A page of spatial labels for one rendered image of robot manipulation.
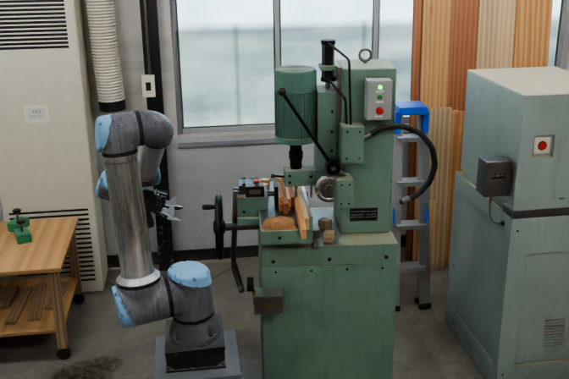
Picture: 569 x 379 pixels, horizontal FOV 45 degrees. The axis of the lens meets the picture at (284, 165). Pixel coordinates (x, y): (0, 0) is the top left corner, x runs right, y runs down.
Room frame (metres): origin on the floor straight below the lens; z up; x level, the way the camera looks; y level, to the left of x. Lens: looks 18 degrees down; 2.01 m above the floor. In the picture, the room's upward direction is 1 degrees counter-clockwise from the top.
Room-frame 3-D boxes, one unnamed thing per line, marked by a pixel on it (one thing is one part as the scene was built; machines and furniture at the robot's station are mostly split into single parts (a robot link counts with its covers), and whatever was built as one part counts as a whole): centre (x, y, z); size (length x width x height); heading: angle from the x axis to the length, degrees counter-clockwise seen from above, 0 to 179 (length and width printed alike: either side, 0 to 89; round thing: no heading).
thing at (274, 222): (2.60, 0.02, 0.92); 0.14 x 0.09 x 0.04; 94
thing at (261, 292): (2.56, 0.07, 0.58); 0.12 x 0.08 x 0.08; 94
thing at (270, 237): (2.85, 0.06, 0.87); 0.61 x 0.30 x 0.06; 4
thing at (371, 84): (2.71, -0.38, 1.40); 0.10 x 0.06 x 0.16; 94
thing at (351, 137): (2.69, -0.27, 1.23); 0.09 x 0.08 x 0.15; 94
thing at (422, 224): (3.59, -0.69, 0.58); 0.27 x 0.25 x 1.16; 7
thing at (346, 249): (2.84, -0.17, 0.76); 0.57 x 0.45 x 0.09; 94
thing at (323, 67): (2.84, -0.19, 1.54); 0.08 x 0.08 x 0.17; 4
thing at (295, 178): (2.83, -0.07, 1.03); 0.14 x 0.07 x 0.09; 94
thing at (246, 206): (2.84, 0.14, 0.92); 0.15 x 0.13 x 0.09; 4
